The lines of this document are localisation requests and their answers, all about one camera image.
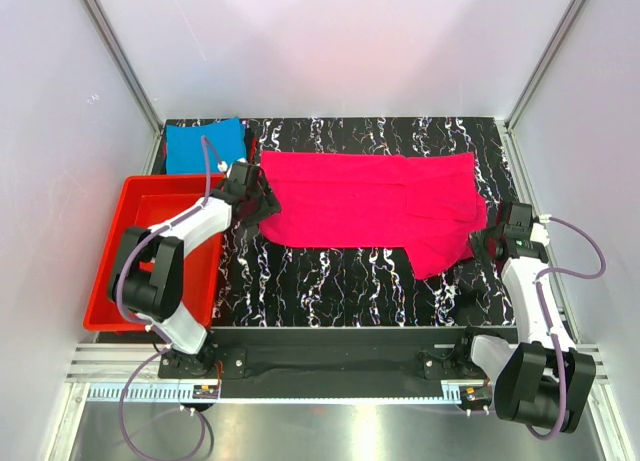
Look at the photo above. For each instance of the aluminium frame post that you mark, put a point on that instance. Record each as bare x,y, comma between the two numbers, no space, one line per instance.
108,36
560,34

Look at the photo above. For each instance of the right aluminium frame post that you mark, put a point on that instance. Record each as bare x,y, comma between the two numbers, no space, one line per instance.
560,34

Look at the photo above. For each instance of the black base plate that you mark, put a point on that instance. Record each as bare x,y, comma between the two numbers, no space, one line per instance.
349,365

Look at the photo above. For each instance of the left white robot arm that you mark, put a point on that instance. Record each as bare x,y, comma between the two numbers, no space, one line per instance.
147,279

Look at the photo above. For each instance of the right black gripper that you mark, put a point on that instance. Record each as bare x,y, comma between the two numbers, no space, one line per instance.
476,240

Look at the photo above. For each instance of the left aluminium frame post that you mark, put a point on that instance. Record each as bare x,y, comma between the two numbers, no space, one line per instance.
108,36

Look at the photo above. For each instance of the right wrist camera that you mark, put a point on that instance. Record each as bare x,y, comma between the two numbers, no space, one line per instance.
539,231

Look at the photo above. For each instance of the blue folded t shirt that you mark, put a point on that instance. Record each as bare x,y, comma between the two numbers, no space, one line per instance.
224,141

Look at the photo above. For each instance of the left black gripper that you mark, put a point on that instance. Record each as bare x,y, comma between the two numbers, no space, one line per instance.
269,204

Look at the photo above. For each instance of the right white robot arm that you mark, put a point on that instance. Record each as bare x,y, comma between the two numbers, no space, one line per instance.
535,331

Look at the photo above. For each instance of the pink t shirt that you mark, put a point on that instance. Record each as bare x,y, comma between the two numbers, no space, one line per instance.
427,206

